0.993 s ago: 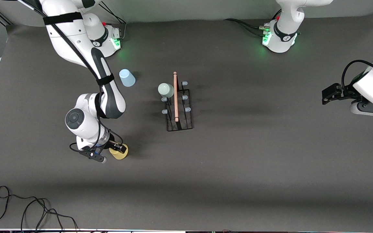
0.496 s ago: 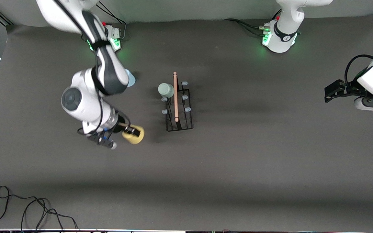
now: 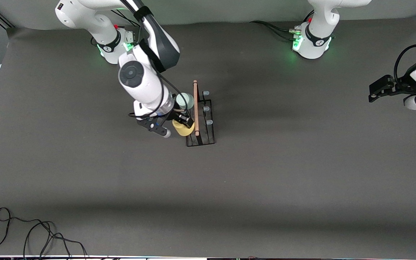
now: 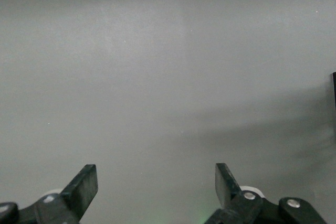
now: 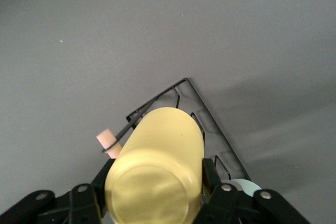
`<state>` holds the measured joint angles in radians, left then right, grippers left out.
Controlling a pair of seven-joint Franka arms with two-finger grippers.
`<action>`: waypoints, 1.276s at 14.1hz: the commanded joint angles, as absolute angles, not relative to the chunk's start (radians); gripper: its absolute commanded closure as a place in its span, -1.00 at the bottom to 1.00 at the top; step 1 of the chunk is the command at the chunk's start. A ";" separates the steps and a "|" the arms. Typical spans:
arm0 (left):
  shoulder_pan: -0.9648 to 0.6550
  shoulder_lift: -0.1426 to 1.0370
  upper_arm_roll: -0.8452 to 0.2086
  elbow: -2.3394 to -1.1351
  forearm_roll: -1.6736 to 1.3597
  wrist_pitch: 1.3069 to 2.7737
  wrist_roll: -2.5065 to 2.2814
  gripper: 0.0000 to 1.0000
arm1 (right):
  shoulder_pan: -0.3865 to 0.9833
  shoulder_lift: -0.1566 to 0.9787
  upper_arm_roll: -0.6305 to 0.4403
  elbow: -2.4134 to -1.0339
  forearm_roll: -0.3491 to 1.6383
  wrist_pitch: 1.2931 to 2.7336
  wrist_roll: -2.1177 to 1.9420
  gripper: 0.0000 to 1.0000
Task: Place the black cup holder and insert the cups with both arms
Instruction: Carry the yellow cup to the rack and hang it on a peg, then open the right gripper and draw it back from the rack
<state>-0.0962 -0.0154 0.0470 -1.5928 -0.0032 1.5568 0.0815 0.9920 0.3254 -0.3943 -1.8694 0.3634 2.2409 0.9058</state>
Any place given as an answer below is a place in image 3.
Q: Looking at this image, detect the yellow plastic cup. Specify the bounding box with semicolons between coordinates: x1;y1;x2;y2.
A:
172;119;195;137

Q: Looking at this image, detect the pale green plastic cup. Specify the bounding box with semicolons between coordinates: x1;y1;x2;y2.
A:
176;93;195;110

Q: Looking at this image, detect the black wire cup holder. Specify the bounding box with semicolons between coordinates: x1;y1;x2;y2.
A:
186;80;216;147

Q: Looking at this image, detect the dark grey table mat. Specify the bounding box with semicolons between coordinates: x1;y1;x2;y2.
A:
0;13;416;259

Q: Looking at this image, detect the black arm base cable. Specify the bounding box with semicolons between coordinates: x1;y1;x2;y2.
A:
112;9;142;46
250;21;297;40

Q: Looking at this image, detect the loose black cable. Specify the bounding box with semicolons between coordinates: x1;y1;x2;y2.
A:
0;207;87;259

